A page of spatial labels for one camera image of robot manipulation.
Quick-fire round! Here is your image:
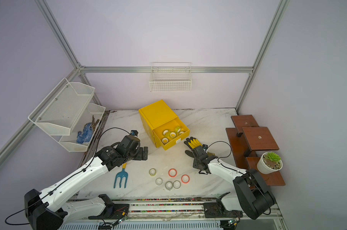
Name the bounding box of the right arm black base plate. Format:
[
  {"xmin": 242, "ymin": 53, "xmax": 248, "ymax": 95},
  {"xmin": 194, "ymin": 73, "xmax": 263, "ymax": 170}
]
[{"xmin": 203, "ymin": 203, "xmax": 243, "ymax": 218}]

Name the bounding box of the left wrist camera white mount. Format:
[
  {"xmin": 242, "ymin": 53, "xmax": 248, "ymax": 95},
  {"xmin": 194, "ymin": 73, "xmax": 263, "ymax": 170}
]
[{"xmin": 130, "ymin": 130, "xmax": 139, "ymax": 137}]

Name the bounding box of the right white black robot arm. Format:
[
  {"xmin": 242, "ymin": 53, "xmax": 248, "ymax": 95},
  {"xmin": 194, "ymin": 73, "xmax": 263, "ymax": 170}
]
[{"xmin": 191, "ymin": 146, "xmax": 276, "ymax": 219}]

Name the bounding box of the brown pruning tool on shelf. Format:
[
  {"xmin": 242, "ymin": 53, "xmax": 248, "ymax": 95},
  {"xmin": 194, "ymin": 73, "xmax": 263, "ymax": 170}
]
[{"xmin": 91, "ymin": 116, "xmax": 100, "ymax": 132}]

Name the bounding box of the brown wooden stepped shelf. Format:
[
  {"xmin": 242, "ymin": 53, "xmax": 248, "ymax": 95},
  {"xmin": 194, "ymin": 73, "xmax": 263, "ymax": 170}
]
[{"xmin": 226, "ymin": 115, "xmax": 286, "ymax": 186}]

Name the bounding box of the white mesh two-tier wall shelf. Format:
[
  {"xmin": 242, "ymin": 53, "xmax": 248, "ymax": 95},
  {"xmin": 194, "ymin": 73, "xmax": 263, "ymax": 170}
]
[{"xmin": 28, "ymin": 78, "xmax": 105, "ymax": 152}]

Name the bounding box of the white wire wall basket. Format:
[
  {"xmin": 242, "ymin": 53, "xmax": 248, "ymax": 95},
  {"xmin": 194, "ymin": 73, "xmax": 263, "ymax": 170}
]
[{"xmin": 149, "ymin": 62, "xmax": 192, "ymax": 92}]

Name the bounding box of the yellow black work glove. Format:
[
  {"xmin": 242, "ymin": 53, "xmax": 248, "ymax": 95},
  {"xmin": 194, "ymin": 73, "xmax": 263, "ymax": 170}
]
[{"xmin": 184, "ymin": 137, "xmax": 202, "ymax": 158}]

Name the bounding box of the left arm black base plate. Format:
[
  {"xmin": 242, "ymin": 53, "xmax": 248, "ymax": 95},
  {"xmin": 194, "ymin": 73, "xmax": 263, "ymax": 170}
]
[{"xmin": 88, "ymin": 204, "xmax": 129, "ymax": 220}]

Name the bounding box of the potted succulent white pot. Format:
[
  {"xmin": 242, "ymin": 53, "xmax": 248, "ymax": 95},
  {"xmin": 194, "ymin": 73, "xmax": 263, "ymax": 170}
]
[{"xmin": 257, "ymin": 151, "xmax": 283, "ymax": 174}]

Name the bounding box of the white tape roll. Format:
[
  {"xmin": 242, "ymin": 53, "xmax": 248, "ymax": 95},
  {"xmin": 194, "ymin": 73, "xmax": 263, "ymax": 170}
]
[
  {"xmin": 173, "ymin": 180, "xmax": 181, "ymax": 189},
  {"xmin": 155, "ymin": 178, "xmax": 164, "ymax": 186},
  {"xmin": 165, "ymin": 181, "xmax": 173, "ymax": 191}
]

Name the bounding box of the teal garden fork yellow handle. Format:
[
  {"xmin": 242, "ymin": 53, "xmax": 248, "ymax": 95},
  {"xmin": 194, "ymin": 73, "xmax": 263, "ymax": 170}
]
[{"xmin": 114, "ymin": 163, "xmax": 128, "ymax": 188}]

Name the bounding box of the blue cloth item on shelf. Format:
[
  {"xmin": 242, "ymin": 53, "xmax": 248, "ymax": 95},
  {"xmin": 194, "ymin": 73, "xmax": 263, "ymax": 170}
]
[{"xmin": 76, "ymin": 123, "xmax": 93, "ymax": 144}]

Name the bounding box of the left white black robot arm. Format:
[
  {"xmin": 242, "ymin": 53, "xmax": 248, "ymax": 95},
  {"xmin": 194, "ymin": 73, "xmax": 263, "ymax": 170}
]
[{"xmin": 24, "ymin": 135, "xmax": 148, "ymax": 230}]

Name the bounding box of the yellow plastic drawer cabinet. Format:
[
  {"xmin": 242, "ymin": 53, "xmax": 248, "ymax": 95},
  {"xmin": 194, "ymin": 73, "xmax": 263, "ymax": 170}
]
[{"xmin": 139, "ymin": 100, "xmax": 178, "ymax": 148}]

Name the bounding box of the red tape roll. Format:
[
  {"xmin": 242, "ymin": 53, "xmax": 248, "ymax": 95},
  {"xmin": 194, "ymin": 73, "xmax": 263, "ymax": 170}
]
[
  {"xmin": 181, "ymin": 174, "xmax": 190, "ymax": 184},
  {"xmin": 168, "ymin": 168, "xmax": 177, "ymax": 178}
]

